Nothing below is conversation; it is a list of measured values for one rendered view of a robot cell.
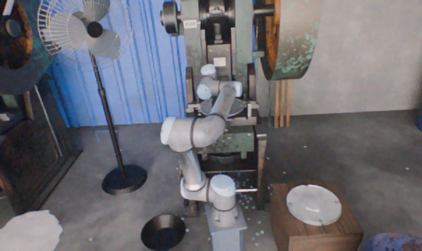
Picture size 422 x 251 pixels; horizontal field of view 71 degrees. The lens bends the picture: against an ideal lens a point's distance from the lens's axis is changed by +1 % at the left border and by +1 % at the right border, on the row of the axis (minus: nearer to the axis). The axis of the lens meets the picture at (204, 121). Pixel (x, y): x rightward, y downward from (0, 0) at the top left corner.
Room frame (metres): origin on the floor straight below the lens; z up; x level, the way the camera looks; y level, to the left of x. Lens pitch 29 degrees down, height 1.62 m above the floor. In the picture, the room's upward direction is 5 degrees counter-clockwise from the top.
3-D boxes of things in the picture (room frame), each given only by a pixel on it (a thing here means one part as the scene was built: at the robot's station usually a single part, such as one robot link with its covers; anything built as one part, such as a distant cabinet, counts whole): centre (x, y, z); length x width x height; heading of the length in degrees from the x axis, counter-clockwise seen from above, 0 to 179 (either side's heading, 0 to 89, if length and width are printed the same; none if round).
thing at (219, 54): (1.80, -0.12, 1.04); 0.17 x 0.15 x 0.30; 176
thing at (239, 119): (1.85, -0.13, 0.68); 0.45 x 0.30 x 0.06; 86
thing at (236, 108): (1.72, -0.12, 0.78); 0.29 x 0.29 x 0.01
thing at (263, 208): (1.97, -0.40, 0.45); 0.92 x 0.12 x 0.90; 176
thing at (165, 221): (1.38, 0.33, 0.04); 0.30 x 0.30 x 0.07
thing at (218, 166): (1.86, -0.13, 0.31); 0.43 x 0.42 x 0.01; 86
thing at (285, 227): (1.23, -0.57, 0.18); 0.40 x 0.38 x 0.35; 179
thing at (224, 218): (1.11, -0.06, 0.50); 0.15 x 0.15 x 0.10
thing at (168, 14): (1.88, 0.12, 1.31); 0.22 x 0.12 x 0.22; 176
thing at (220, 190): (1.11, -0.06, 0.62); 0.13 x 0.12 x 0.14; 72
